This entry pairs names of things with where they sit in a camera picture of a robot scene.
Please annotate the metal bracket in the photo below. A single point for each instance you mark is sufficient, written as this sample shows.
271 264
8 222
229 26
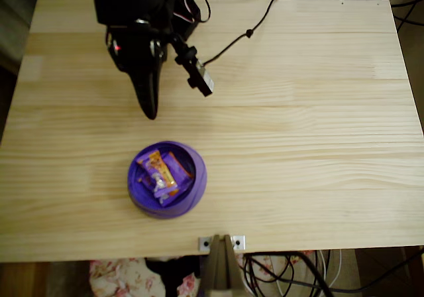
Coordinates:
204 244
238 243

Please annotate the black fabric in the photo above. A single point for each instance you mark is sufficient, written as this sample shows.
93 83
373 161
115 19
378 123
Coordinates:
165 272

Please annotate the grey curtain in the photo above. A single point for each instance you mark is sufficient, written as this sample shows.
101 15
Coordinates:
20 12

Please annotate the purple bowl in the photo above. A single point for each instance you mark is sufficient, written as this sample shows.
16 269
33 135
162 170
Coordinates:
197 191

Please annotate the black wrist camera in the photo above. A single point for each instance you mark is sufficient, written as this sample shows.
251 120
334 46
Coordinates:
200 78

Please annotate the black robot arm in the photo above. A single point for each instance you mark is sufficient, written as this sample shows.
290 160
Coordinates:
126 2

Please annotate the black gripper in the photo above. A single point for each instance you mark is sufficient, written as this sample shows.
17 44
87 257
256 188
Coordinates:
143 65

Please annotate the floral fabric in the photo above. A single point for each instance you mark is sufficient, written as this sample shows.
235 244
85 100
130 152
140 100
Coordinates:
119 277

